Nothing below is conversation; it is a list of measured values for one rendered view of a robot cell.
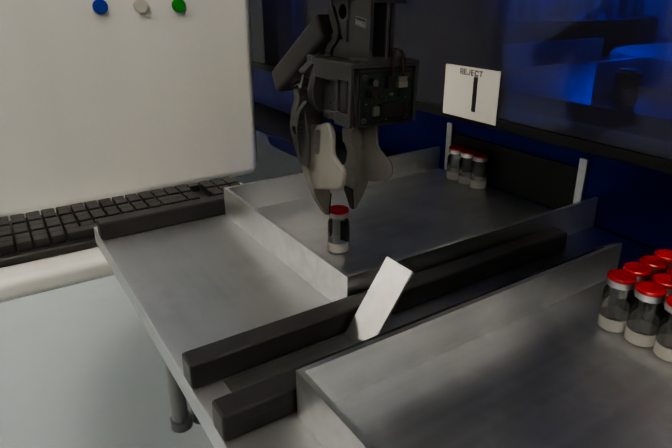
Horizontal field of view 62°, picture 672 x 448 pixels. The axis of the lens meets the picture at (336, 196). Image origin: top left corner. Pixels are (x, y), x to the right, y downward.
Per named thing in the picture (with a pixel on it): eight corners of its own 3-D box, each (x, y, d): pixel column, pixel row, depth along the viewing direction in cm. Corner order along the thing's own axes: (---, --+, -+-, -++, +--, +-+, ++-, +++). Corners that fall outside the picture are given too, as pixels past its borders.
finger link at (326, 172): (326, 232, 49) (338, 130, 47) (294, 212, 54) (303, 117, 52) (355, 229, 51) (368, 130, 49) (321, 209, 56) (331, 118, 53)
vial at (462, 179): (465, 179, 79) (468, 147, 77) (477, 183, 77) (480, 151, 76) (454, 181, 78) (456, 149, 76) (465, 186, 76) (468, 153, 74)
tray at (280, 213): (437, 168, 84) (438, 146, 83) (593, 226, 64) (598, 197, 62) (225, 215, 67) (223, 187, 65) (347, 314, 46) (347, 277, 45)
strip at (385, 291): (386, 320, 45) (388, 255, 43) (410, 338, 43) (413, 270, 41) (223, 383, 38) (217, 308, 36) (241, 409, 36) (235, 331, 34)
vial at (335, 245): (341, 243, 59) (341, 205, 57) (353, 251, 57) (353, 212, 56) (323, 248, 58) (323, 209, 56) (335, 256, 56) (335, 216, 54)
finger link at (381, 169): (379, 223, 53) (374, 129, 49) (344, 204, 57) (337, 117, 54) (404, 214, 54) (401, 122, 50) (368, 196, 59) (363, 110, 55)
